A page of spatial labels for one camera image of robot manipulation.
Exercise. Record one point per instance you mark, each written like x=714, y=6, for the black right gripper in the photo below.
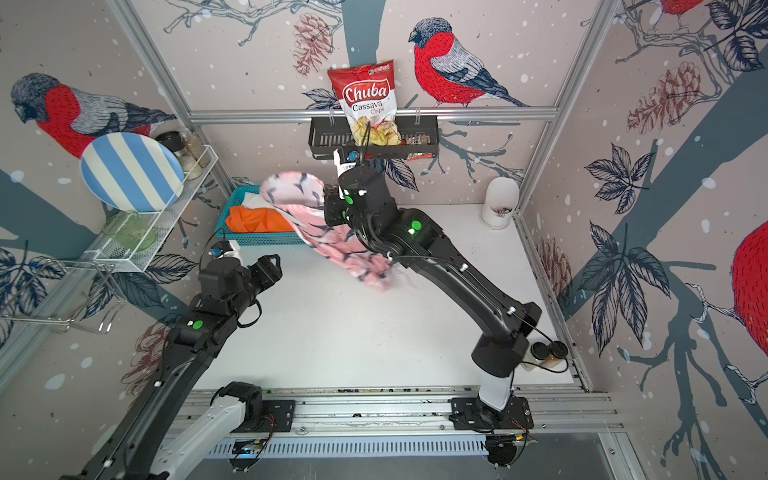
x=334, y=202

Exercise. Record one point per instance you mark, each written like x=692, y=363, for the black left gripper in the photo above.
x=266, y=270

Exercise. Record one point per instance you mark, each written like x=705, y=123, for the pink patterned cloth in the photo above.
x=299, y=198

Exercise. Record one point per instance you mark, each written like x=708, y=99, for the orange cloth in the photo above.
x=243, y=220

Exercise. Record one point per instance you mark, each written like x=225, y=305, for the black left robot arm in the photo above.
x=190, y=348

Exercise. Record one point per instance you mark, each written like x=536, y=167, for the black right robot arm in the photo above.
x=421, y=245

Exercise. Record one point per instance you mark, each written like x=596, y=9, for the teal plastic basket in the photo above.
x=249, y=196

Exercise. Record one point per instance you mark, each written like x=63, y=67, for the red Chuba chips bag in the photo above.
x=366, y=95

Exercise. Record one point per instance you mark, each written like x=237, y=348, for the green glass cup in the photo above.
x=129, y=230

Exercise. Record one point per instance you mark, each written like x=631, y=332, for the beige spice jar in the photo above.
x=193, y=158

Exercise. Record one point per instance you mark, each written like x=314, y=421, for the white mannequin head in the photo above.
x=501, y=199

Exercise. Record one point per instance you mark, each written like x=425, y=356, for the blue white striped plate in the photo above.
x=132, y=172

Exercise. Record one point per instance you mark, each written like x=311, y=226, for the dark lid spice jar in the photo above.
x=174, y=142

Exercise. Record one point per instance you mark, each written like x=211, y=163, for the black lid shaker bottle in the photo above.
x=537, y=353

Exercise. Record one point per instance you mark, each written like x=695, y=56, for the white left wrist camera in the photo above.
x=226, y=249

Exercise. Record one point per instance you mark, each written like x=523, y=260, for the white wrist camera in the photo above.
x=345, y=158
x=226, y=249

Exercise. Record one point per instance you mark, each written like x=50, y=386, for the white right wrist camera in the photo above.
x=345, y=158

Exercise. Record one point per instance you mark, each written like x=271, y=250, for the clear acrylic wall shelf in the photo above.
x=155, y=228

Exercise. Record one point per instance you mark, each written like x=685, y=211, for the metal wire rack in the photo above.
x=63, y=295

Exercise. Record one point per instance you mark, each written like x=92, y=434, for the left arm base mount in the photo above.
x=259, y=415

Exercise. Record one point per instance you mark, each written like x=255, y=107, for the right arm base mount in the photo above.
x=471, y=414

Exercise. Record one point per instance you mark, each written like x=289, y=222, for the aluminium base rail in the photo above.
x=402, y=412

